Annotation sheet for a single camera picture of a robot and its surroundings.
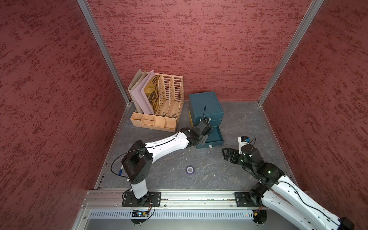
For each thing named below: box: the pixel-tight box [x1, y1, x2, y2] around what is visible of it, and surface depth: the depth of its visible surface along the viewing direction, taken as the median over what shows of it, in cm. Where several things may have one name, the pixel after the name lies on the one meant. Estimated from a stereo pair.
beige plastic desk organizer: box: [129, 74, 185, 133], surface depth 105 cm
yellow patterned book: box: [144, 74, 161, 115], surface depth 102 cm
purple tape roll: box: [185, 165, 196, 175], surface depth 86 cm
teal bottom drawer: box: [195, 126, 224, 150], surface depth 96 cm
